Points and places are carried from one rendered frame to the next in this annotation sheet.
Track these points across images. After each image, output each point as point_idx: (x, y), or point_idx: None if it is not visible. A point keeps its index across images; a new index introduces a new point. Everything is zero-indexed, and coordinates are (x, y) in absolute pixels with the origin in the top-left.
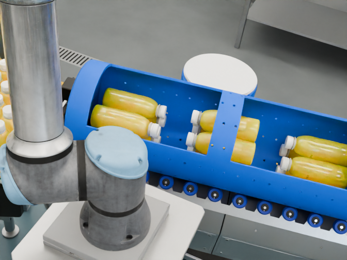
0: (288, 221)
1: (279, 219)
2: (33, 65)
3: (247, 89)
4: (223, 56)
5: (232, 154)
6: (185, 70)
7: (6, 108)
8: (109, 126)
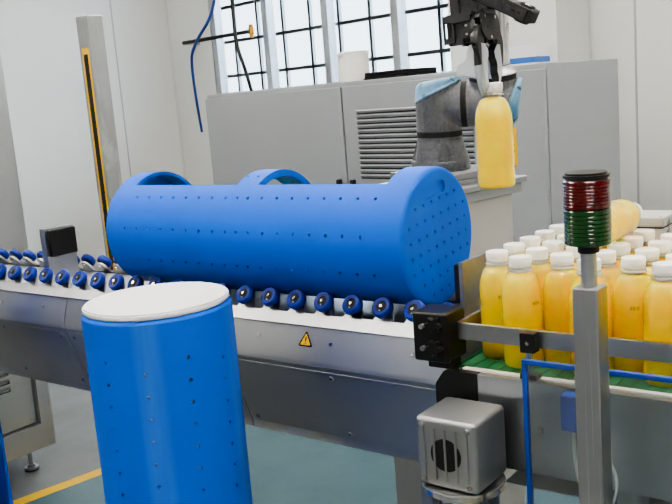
0: None
1: None
2: None
3: (143, 286)
4: (106, 313)
5: None
6: (218, 297)
7: (549, 231)
8: (439, 79)
